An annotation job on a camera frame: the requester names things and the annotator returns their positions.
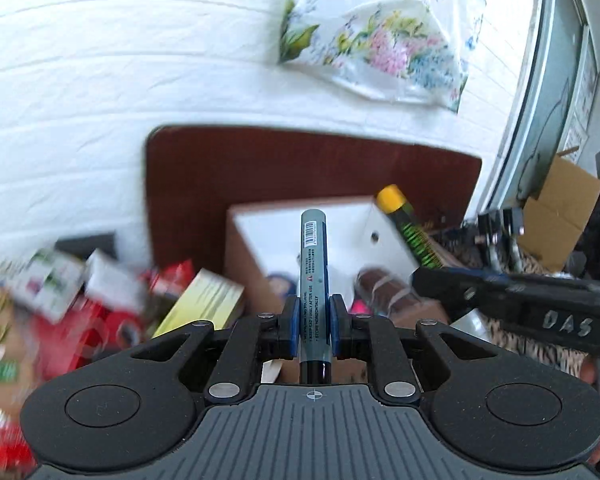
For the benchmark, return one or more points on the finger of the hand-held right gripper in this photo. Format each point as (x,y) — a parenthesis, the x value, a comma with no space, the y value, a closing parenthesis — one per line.
(442,285)

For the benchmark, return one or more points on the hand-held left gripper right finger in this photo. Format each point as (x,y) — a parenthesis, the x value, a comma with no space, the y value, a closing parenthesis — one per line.
(337,327)

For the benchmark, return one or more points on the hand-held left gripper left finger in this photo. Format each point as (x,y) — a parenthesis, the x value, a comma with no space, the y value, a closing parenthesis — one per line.
(293,327)

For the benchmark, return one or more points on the grey-blue marker pen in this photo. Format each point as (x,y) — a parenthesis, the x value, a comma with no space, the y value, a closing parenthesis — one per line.
(314,280)

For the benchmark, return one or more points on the brown striped case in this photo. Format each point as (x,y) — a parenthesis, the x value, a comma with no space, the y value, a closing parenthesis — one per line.
(385,287)

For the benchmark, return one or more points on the cardboard box with white interior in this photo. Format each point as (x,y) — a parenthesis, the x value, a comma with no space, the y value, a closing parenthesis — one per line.
(275,232)

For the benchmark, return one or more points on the pink small item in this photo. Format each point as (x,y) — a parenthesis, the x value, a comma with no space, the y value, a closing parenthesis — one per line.
(359,306)

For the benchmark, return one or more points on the brown patterned blanket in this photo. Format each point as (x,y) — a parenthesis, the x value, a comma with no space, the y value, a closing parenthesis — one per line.
(530,345)

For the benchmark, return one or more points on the black stand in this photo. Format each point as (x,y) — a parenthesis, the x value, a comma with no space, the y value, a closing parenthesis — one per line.
(500,232)

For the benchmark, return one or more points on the yellow-green box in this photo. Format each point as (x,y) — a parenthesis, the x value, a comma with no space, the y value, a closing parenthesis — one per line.
(205,305)

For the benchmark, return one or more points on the open cardboard carton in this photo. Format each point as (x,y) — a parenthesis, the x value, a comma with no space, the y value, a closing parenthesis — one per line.
(560,210)

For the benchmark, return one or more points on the small red box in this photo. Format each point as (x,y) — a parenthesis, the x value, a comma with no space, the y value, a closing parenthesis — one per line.
(172,276)

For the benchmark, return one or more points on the brown wooden board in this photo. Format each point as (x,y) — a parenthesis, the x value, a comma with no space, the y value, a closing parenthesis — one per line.
(195,185)

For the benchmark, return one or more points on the red packet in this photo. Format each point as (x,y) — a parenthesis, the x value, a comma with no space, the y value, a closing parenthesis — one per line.
(72,340)

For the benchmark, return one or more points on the black box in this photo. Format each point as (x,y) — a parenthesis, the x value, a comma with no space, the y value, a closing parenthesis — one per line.
(87,244)

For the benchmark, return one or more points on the glass door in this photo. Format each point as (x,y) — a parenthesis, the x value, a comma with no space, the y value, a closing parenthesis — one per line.
(550,85)

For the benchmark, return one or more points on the white and green carton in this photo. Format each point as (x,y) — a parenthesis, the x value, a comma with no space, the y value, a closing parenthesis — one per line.
(47,282)

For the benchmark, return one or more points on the floral plastic bag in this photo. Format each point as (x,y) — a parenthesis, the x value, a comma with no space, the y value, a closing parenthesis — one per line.
(380,35)

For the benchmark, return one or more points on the brown card with green print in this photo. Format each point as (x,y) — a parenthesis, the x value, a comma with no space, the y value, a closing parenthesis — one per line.
(2,355)

